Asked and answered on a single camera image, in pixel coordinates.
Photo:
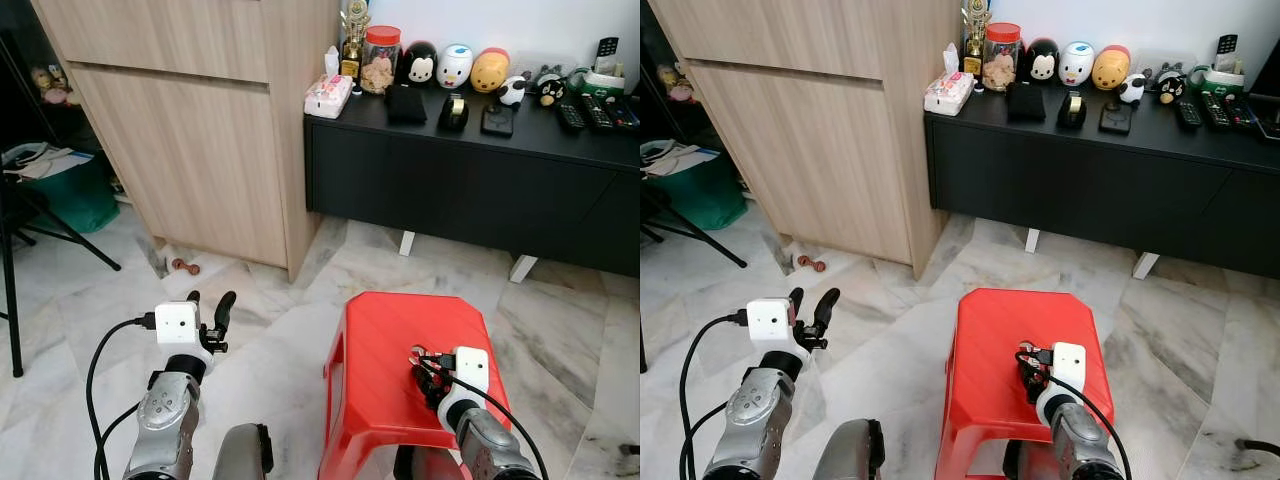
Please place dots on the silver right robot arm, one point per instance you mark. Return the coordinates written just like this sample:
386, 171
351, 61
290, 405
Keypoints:
495, 450
1085, 450

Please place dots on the small brown dumbbell toy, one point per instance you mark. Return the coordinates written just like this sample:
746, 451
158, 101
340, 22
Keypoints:
186, 267
811, 264

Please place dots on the red plastic stool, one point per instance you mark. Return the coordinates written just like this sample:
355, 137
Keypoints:
390, 340
1000, 335

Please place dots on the grey robot right leg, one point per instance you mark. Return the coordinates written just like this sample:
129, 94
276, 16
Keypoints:
1020, 464
410, 466

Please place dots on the grey robot leg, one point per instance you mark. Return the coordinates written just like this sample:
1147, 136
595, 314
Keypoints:
240, 455
410, 466
845, 455
1020, 464

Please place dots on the black tripod stand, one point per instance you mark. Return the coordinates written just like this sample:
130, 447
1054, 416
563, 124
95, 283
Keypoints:
700, 240
12, 300

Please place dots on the grey robot left leg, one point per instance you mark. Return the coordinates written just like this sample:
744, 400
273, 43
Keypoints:
240, 455
845, 455

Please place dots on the green bag bin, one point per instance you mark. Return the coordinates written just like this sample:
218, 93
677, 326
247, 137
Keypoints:
705, 195
75, 195

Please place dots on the light wooden cabinet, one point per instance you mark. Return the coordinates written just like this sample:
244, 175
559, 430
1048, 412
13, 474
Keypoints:
820, 130
200, 130

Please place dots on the black low console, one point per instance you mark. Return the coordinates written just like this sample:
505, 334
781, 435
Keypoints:
1090, 190
470, 190

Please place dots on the pink white tissue pack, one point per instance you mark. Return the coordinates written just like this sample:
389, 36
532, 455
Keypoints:
328, 97
948, 93

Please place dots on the small plush toy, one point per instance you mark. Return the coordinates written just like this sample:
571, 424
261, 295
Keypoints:
678, 83
50, 85

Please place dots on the black tape dispenser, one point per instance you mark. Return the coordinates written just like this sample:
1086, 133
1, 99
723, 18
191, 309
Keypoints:
453, 113
1072, 110

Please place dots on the black remote control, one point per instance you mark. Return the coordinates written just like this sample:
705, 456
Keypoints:
1217, 110
570, 115
1189, 112
1243, 112
622, 114
597, 112

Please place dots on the black fabric pouch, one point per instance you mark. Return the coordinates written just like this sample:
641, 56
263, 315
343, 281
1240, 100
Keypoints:
1026, 102
406, 105

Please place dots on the green white box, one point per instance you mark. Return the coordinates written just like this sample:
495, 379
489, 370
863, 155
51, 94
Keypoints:
1220, 81
600, 83

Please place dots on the red lidded snack jar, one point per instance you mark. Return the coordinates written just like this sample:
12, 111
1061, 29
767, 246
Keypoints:
379, 65
1001, 62

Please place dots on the small black penguin figurine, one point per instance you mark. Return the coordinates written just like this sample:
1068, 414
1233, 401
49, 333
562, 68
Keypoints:
1170, 87
548, 90

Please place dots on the yellow round toy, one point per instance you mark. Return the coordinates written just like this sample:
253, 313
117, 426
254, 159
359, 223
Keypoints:
490, 70
1111, 68

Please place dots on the gold trophy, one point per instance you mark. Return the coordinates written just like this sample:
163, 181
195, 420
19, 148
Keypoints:
975, 32
354, 35

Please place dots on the black television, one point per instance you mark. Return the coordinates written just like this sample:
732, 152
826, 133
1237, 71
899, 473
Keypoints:
1268, 70

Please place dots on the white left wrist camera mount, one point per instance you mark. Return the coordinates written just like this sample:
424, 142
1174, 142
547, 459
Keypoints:
768, 320
176, 323

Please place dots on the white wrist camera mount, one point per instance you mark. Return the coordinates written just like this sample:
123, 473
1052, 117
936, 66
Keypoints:
472, 367
768, 320
176, 323
1069, 362

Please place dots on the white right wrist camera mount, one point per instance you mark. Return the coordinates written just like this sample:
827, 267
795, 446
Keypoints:
1069, 362
472, 367

